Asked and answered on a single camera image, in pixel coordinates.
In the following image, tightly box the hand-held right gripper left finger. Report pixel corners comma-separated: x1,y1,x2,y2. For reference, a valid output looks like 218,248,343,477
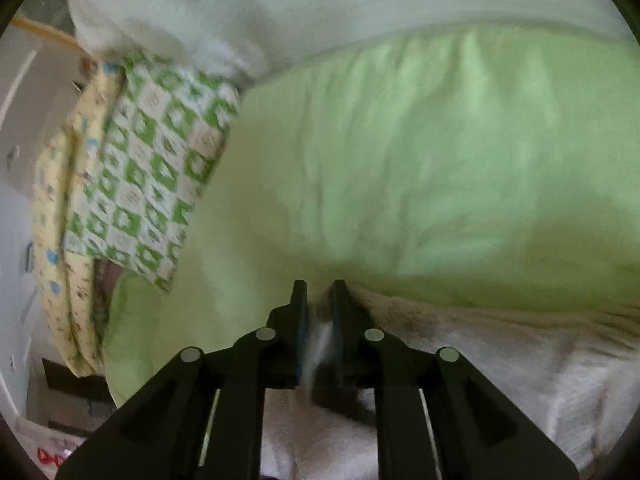
54,280,309,480

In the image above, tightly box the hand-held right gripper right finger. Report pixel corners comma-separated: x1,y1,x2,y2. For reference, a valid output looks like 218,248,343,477
327,280,582,480

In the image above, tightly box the grey towel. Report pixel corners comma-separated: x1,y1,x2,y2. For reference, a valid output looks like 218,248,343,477
200,287,638,480

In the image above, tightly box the light green bed sheet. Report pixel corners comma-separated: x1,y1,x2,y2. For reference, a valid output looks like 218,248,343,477
102,25,640,411

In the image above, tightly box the green checkered pillow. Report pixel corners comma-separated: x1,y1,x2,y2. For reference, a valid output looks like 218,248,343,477
64,54,242,294

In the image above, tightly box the yellow cartoon print pillow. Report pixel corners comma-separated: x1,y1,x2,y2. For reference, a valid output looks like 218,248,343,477
32,59,126,378

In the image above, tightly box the white bag with red print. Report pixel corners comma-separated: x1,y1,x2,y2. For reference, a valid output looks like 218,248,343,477
14,417,87,473

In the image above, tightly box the white striped pillow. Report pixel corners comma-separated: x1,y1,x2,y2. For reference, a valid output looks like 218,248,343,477
62,0,640,92

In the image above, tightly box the white wardrobe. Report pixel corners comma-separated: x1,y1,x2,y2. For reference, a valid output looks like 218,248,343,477
0,25,88,413

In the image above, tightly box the dark wooden bed frame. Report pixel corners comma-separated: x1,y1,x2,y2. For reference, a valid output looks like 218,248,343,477
42,357,117,404

